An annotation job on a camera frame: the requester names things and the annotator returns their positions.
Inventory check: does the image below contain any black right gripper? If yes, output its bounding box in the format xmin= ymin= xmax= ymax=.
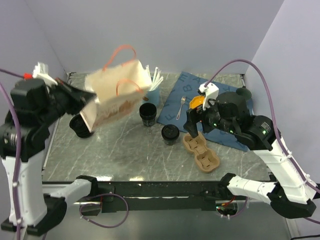
xmin=183 ymin=94 xmax=238 ymax=138

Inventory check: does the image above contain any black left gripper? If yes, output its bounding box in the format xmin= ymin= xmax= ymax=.
xmin=39 ymin=77 xmax=98 ymax=125

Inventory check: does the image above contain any stack of black lids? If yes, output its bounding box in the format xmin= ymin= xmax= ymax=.
xmin=69 ymin=114 xmax=94 ymax=139

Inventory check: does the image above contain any black takeout coffee cup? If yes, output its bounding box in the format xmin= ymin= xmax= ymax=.
xmin=163 ymin=137 xmax=178 ymax=146

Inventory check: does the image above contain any brown paper takeout bag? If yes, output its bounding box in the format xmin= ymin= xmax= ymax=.
xmin=80 ymin=44 xmax=152 ymax=132

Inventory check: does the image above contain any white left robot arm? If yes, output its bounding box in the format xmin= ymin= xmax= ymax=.
xmin=0 ymin=78 xmax=99 ymax=239

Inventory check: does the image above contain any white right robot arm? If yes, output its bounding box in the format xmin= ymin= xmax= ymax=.
xmin=183 ymin=91 xmax=319 ymax=219

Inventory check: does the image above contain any orange dotted plate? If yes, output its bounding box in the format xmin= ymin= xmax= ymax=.
xmin=189 ymin=95 xmax=205 ymax=109

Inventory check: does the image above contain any blue alphabet placemat cloth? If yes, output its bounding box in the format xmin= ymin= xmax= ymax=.
xmin=157 ymin=71 xmax=248 ymax=152

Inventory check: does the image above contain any silver fork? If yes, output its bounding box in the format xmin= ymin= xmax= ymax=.
xmin=176 ymin=96 xmax=187 ymax=120

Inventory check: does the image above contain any blue straw holder cup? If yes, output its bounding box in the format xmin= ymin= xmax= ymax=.
xmin=142 ymin=87 xmax=160 ymax=107

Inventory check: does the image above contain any brown cardboard cup carrier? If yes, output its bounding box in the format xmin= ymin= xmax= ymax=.
xmin=182 ymin=132 xmax=220 ymax=174

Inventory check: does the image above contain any wrapped white straws bundle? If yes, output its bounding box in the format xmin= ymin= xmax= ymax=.
xmin=145 ymin=65 xmax=164 ymax=92

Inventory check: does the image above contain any dark green mug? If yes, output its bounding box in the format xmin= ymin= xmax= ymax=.
xmin=235 ymin=85 xmax=252 ymax=101

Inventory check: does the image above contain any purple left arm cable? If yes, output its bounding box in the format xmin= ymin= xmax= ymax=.
xmin=0 ymin=67 xmax=130 ymax=240

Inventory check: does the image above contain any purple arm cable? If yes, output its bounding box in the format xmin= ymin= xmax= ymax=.
xmin=203 ymin=59 xmax=320 ymax=225
xmin=0 ymin=67 xmax=130 ymax=240

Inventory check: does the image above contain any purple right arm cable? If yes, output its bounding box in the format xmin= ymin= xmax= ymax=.
xmin=203 ymin=59 xmax=320 ymax=225

